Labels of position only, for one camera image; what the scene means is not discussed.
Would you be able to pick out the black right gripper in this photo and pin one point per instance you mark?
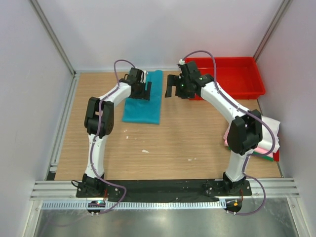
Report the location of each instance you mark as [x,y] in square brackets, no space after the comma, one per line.
[172,80]

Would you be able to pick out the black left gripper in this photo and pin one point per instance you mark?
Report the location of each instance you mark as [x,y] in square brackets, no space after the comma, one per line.
[145,94]

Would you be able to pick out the teal t shirt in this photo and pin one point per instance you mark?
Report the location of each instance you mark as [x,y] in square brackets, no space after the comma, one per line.
[146,111]

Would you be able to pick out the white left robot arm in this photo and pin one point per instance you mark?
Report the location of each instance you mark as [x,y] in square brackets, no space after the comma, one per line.
[99,123]

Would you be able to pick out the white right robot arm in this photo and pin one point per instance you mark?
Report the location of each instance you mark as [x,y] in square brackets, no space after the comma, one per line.
[245,129]

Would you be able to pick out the red plastic bin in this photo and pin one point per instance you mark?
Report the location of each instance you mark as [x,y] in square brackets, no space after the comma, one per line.
[238,76]

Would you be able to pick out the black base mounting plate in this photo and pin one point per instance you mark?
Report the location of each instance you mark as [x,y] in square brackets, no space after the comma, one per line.
[160,190]

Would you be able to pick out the pink folded t shirt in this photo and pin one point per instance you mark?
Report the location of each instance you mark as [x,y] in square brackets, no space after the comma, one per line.
[225,137]

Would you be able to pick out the green folded t shirt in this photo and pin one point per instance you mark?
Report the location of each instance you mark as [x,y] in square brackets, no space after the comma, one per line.
[259,152]

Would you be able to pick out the red folded t shirt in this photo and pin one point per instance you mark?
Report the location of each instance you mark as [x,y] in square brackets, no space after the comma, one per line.
[276,156]

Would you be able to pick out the aluminium frame rail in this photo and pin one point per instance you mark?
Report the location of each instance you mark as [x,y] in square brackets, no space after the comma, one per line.
[274,188]

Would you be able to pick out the white slotted cable duct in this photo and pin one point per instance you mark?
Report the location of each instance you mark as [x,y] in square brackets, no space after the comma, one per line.
[103,205]

